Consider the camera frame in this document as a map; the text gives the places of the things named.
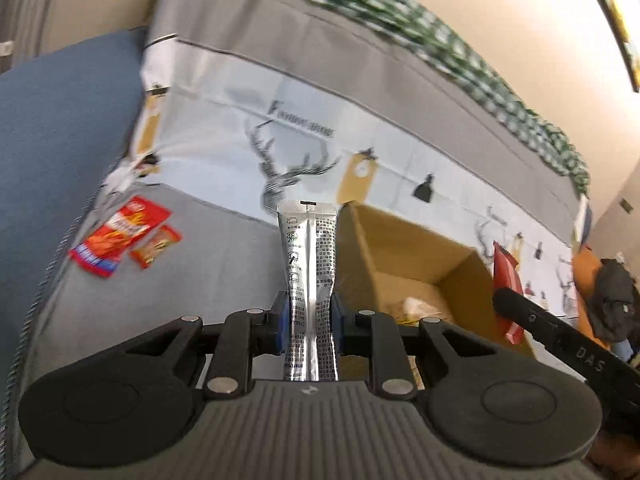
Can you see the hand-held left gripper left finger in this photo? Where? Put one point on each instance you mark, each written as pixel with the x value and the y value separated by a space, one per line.
pixel 283 322

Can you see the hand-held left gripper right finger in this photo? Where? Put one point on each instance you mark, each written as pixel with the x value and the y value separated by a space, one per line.
pixel 336 322

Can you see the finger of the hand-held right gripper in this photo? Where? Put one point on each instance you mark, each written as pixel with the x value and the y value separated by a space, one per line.
pixel 515 307

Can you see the red snack wrapper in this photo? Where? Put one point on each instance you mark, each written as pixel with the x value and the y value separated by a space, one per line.
pixel 505 270

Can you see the silver snack packet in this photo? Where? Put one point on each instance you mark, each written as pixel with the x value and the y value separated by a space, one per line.
pixel 307 260

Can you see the white green snack packet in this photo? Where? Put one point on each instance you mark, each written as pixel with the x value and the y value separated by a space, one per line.
pixel 417 306

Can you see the brown cardboard box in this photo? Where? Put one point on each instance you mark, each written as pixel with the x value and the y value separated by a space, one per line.
pixel 400 250

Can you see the black bag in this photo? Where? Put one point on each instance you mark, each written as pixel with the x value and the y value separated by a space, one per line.
pixel 612 295

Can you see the white patterned pillow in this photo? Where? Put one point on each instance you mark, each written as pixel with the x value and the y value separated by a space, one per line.
pixel 583 222

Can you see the small orange snack packet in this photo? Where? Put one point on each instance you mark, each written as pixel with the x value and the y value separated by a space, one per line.
pixel 156 246

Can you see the red snack packet blue edge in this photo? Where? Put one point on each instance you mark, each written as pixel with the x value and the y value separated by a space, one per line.
pixel 117 232

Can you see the grey deer print bedsheet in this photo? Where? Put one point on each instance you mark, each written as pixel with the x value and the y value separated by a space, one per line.
pixel 350 75

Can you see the green checkered blanket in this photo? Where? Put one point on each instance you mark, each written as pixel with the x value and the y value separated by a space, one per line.
pixel 425 40

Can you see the blue pillow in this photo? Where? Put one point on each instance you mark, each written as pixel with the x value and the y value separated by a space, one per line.
pixel 60 135

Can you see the grey curtain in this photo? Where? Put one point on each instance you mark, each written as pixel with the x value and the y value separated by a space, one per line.
pixel 25 5

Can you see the framed wall picture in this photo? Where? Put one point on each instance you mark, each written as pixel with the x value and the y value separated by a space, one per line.
pixel 617 5

